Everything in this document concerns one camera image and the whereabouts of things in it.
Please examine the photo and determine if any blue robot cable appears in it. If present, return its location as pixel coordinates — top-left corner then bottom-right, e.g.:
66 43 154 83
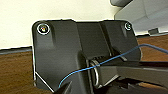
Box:
58 44 168 90

